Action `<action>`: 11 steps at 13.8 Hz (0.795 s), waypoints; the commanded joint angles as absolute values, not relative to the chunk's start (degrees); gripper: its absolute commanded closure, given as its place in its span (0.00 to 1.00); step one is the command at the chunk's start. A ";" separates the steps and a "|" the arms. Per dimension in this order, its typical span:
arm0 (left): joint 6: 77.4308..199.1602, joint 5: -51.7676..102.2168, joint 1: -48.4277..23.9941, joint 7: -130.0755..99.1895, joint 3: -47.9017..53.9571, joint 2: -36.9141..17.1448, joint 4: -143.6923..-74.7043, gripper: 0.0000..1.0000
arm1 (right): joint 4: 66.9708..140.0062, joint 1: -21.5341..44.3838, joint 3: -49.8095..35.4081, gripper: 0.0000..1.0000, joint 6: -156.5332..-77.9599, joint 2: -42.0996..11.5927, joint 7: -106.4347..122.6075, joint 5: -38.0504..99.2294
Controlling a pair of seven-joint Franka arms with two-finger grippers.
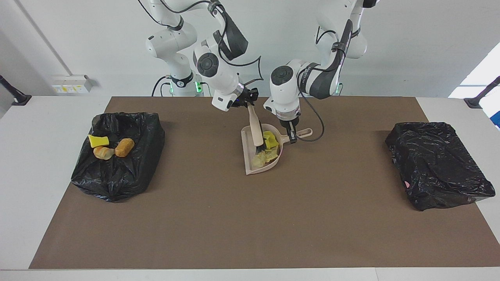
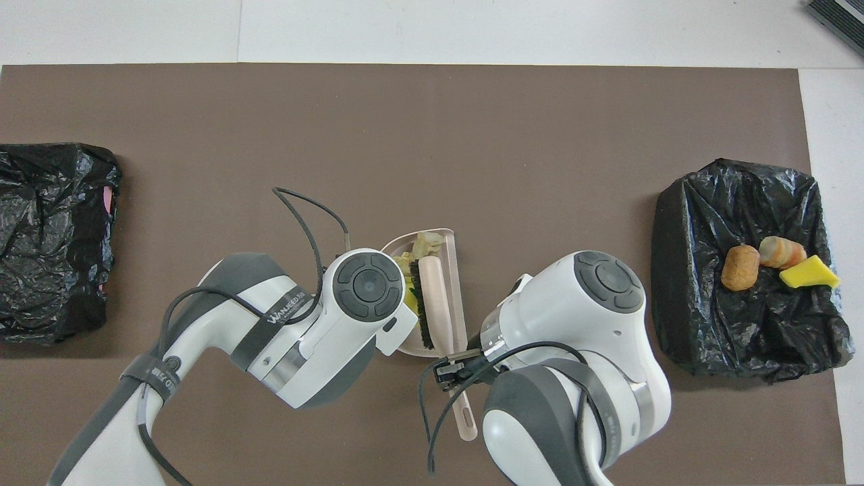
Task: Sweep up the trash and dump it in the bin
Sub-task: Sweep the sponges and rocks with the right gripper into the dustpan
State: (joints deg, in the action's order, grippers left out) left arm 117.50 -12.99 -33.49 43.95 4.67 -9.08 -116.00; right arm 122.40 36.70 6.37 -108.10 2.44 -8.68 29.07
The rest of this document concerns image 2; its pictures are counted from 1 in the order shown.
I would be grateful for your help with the dark grey ribbed device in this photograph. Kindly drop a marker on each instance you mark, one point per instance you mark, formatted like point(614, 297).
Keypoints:
point(840, 17)

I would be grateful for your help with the beige orange foam lump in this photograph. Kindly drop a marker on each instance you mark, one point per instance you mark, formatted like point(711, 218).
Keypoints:
point(779, 252)

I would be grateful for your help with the brown table mat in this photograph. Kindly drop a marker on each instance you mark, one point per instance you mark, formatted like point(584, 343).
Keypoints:
point(236, 135)

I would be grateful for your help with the small yellow green sponge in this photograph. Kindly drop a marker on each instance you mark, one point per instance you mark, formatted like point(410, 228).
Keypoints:
point(806, 275)

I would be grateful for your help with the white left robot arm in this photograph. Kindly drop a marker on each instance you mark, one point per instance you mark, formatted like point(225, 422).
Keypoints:
point(304, 337)

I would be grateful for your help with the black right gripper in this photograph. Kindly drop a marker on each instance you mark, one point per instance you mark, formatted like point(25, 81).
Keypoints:
point(482, 364)

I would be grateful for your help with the black bagged trash bin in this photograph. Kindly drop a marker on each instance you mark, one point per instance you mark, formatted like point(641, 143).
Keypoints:
point(729, 324)

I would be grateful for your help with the large yellow sponge piece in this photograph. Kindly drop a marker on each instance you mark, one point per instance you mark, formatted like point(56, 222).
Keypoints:
point(410, 298)

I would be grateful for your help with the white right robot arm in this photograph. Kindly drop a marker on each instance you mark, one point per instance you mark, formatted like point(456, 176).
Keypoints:
point(580, 324)

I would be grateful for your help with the brown bread-like lump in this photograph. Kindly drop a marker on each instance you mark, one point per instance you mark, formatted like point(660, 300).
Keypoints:
point(740, 268)

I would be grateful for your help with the black bagged bin pink patch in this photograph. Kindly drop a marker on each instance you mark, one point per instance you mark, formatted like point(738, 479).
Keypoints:
point(54, 270)

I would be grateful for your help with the beige brush black bristles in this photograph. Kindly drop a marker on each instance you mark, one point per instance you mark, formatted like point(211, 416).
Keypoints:
point(435, 297)

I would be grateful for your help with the beige plastic dustpan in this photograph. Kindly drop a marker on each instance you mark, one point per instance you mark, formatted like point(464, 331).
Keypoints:
point(455, 290)

